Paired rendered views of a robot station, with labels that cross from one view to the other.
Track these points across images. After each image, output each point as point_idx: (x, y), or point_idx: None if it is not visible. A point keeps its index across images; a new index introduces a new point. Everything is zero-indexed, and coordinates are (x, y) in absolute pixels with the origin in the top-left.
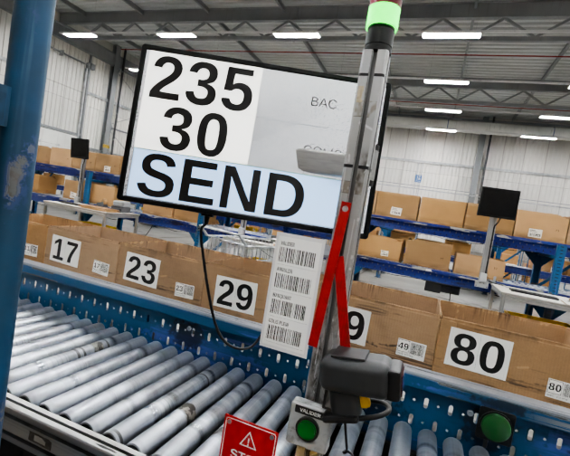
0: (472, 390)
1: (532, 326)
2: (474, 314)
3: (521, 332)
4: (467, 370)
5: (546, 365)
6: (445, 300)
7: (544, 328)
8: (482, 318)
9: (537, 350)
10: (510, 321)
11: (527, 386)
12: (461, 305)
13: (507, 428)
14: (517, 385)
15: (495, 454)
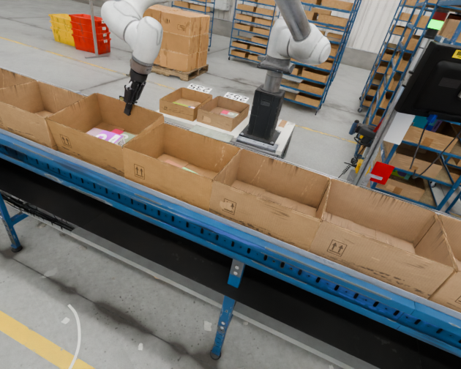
0: None
1: (236, 193)
2: (284, 212)
3: (242, 203)
4: (299, 196)
5: (263, 170)
6: (315, 217)
7: (227, 190)
8: (276, 211)
9: (271, 165)
10: (253, 200)
11: (266, 184)
12: (298, 212)
13: None
14: (271, 187)
15: None
